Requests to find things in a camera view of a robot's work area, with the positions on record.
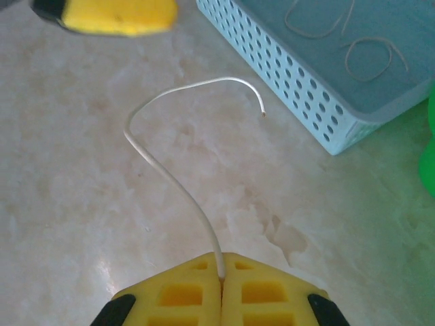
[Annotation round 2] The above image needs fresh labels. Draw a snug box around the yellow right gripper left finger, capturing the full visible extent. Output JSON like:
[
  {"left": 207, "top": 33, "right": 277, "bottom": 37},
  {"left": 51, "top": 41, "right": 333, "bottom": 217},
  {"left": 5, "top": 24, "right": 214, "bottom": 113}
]
[{"left": 90, "top": 253, "right": 222, "bottom": 326}]

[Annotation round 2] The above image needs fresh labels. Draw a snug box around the white cable with copper end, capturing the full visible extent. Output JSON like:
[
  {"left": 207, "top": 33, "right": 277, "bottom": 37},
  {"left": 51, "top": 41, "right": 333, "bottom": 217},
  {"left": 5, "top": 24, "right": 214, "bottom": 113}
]
[{"left": 124, "top": 77, "right": 268, "bottom": 281}]

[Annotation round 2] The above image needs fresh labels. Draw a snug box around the green plastic basket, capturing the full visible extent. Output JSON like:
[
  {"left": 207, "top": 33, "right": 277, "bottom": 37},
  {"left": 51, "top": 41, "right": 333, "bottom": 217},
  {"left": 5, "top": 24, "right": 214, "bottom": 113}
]
[{"left": 418, "top": 91, "right": 435, "bottom": 198}]

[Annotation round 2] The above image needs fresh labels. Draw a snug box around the light blue plastic basket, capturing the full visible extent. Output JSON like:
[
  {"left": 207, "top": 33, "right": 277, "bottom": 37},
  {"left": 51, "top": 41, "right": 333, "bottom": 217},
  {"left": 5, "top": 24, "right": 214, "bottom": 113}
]
[{"left": 196, "top": 0, "right": 435, "bottom": 156}]

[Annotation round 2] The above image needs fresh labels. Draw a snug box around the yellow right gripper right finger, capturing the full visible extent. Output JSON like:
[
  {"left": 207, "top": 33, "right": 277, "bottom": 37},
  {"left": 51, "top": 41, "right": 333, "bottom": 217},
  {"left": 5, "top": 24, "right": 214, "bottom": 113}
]
[{"left": 222, "top": 251, "right": 351, "bottom": 326}]

